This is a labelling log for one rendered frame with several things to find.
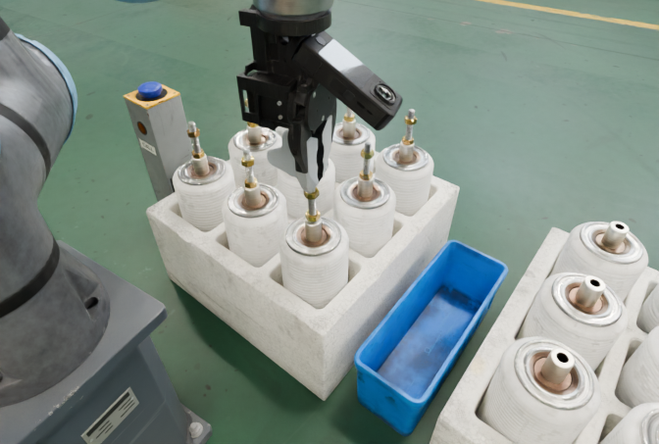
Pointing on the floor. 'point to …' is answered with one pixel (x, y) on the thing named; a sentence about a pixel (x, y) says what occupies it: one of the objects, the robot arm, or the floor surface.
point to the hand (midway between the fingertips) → (317, 181)
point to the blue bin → (426, 334)
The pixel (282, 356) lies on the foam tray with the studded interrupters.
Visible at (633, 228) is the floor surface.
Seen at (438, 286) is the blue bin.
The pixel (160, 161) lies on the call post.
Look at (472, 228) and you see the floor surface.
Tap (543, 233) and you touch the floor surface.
